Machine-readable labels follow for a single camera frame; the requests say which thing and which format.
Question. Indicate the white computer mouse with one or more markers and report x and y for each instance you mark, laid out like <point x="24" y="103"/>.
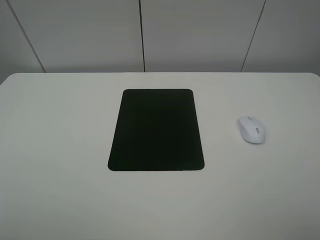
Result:
<point x="252" y="130"/>

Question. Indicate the black rectangular mouse pad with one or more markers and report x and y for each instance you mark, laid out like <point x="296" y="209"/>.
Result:
<point x="156" y="130"/>

